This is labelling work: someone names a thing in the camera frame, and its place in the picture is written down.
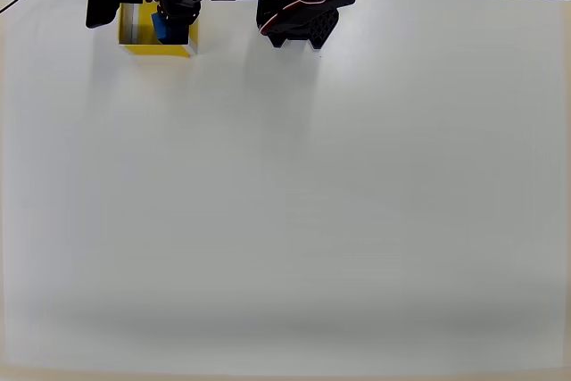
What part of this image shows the blue cube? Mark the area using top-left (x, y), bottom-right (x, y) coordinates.
top-left (150, 12), bottom-right (171, 42)

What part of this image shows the yellow open box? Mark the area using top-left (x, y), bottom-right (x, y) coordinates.
top-left (117, 0), bottom-right (200, 60)

